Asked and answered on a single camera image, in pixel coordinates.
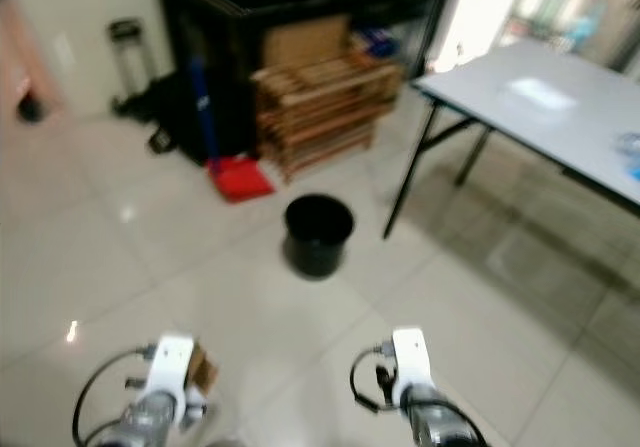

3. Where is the brown cardboard trash piece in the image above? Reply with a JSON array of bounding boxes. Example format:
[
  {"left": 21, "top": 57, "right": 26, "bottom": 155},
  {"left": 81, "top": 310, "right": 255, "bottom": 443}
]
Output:
[{"left": 190, "top": 344, "right": 220, "bottom": 391}]

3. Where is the black round rubbish bin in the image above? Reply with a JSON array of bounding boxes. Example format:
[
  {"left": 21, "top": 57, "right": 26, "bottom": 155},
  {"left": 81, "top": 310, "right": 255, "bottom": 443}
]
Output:
[{"left": 281, "top": 194, "right": 357, "bottom": 281}]

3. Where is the wooden slatted shoe rack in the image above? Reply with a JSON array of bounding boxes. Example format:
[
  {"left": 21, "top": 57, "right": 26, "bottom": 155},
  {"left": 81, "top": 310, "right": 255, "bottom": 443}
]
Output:
[{"left": 250, "top": 47, "right": 402, "bottom": 184}]

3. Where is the white folding table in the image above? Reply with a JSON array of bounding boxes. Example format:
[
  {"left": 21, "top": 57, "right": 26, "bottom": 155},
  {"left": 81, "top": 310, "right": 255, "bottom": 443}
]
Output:
[{"left": 381, "top": 37, "right": 640, "bottom": 241}]

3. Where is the blue printed package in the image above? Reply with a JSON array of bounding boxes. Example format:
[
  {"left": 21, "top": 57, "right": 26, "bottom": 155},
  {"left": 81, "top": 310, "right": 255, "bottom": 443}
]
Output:
[{"left": 352, "top": 26, "right": 397, "bottom": 64}]

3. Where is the black luggage trolley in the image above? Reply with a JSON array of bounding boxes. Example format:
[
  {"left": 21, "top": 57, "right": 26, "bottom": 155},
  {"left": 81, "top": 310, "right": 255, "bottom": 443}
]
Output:
[{"left": 108, "top": 17, "right": 213, "bottom": 160}]

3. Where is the large brown cardboard box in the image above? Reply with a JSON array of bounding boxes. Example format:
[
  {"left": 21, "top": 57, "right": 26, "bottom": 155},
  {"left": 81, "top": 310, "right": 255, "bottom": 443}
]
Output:
[{"left": 263, "top": 15, "right": 352, "bottom": 74}]

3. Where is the small black floor object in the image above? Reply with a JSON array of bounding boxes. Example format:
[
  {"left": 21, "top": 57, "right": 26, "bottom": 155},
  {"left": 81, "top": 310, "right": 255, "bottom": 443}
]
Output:
[{"left": 15, "top": 92, "right": 47, "bottom": 124}]

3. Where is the black glossy desk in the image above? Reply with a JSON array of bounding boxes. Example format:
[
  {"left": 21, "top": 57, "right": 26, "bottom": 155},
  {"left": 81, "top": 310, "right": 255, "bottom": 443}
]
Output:
[{"left": 153, "top": 0, "right": 457, "bottom": 164}]

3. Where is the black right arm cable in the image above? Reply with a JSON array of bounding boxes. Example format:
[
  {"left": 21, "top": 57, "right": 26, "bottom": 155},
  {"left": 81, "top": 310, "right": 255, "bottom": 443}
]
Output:
[{"left": 349, "top": 342, "right": 511, "bottom": 447}]

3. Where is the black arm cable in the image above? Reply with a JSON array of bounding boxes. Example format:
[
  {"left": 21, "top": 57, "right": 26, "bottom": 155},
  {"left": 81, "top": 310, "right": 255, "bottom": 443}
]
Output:
[
  {"left": 349, "top": 342, "right": 511, "bottom": 447},
  {"left": 71, "top": 345, "right": 158, "bottom": 447}
]

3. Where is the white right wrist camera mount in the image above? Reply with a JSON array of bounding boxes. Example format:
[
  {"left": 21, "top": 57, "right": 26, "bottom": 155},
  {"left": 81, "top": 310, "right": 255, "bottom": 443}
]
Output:
[{"left": 389, "top": 326, "right": 437, "bottom": 404}]

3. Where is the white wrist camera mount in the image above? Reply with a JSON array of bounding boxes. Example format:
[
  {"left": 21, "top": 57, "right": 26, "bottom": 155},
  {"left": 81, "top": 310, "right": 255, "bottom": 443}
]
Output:
[
  {"left": 389, "top": 326, "right": 437, "bottom": 404},
  {"left": 149, "top": 333, "right": 200, "bottom": 404}
]

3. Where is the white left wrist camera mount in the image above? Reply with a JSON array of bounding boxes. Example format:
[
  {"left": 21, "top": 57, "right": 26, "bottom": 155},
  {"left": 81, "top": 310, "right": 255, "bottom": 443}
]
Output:
[{"left": 149, "top": 333, "right": 200, "bottom": 404}]

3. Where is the red dustpan with blue handle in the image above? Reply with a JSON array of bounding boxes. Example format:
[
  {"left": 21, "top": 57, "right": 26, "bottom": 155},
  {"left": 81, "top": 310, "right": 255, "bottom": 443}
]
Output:
[{"left": 188, "top": 57, "right": 277, "bottom": 205}]

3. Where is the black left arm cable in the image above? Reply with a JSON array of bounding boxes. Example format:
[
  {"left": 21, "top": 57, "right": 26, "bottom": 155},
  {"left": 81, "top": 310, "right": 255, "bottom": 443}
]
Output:
[{"left": 71, "top": 345, "right": 158, "bottom": 447}]

